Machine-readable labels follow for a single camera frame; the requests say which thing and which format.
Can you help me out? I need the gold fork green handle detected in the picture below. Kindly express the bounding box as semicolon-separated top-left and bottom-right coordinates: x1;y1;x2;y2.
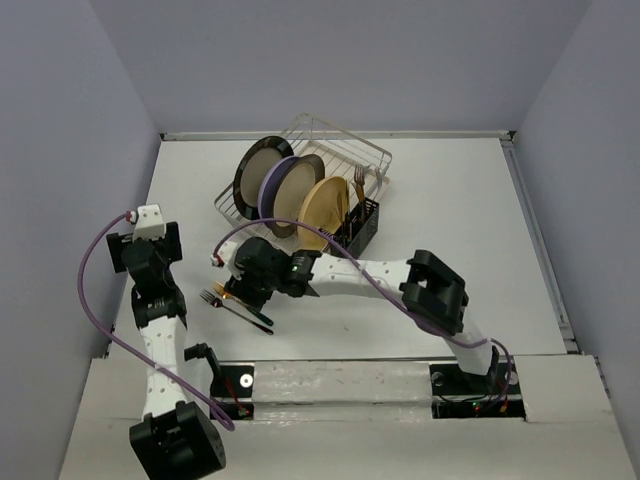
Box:
213;282;274;326

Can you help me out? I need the dark fork thin handle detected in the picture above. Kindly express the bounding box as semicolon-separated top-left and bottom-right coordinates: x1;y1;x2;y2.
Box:
199;290;274;335

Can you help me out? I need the knife dark handle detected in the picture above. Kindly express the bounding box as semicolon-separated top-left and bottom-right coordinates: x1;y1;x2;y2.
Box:
319;228;336;240

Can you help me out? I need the gold knife green handle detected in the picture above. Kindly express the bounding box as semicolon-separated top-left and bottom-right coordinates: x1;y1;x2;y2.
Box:
342;184;351;240

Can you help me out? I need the silver fork perforated handle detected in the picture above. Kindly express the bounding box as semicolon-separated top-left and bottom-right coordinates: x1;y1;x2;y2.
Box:
374;167;384;193

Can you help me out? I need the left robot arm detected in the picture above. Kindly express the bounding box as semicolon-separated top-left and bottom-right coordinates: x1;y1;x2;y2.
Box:
107;214;226;479

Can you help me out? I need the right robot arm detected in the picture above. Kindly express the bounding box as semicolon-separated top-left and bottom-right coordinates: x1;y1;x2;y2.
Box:
212;237;498;392

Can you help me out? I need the yellow plate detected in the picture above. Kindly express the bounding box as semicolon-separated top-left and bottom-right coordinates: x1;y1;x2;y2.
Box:
297;176;347;233

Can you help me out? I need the purple plate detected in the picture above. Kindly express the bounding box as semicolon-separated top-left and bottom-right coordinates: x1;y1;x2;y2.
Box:
258;155;299;218

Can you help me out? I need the grey brown plate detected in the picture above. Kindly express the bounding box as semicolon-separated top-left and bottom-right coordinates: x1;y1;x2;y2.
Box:
267;154;325;220

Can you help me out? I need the black rimmed plate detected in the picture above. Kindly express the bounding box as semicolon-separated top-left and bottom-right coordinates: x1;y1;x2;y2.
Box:
232;136;294;220

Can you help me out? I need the black utensil caddy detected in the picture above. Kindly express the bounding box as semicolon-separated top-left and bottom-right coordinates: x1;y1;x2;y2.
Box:
333;198;379;259

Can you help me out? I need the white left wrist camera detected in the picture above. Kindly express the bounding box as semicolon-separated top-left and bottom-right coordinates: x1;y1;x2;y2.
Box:
128;204;166;241

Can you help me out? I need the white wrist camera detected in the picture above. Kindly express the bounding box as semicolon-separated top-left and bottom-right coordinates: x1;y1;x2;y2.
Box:
128;204;166;241
210;241;238;268

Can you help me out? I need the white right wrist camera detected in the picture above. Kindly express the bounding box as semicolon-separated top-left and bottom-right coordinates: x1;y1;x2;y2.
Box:
210;241;238;268

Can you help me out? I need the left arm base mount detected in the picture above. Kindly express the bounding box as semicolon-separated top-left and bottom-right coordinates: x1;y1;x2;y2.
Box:
184;343;255;421

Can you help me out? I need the metal wire dish rack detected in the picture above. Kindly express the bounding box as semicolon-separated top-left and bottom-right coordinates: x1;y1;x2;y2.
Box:
213;112;392;254

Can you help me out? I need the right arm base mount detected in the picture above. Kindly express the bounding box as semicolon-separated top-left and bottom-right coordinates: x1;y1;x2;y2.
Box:
429;346;526;420

